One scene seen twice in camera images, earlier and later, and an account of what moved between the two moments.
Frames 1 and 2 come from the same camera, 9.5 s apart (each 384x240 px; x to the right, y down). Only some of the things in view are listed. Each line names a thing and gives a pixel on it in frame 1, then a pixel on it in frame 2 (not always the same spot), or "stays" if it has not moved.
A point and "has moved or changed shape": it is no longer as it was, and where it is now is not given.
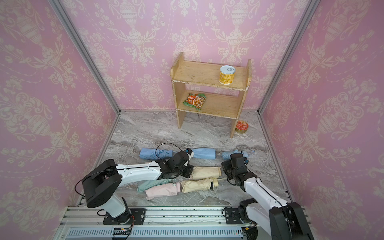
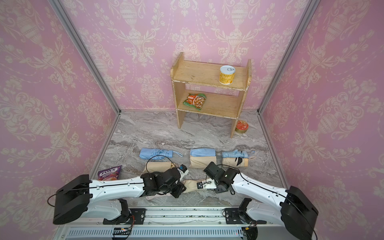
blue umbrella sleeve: [209, 153] stays
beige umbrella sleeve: [201, 172] has moved or changed shape
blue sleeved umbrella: [155, 154] stays
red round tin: [241, 127] stays
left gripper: [190, 169] → [181, 188]
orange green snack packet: [195, 100] stays
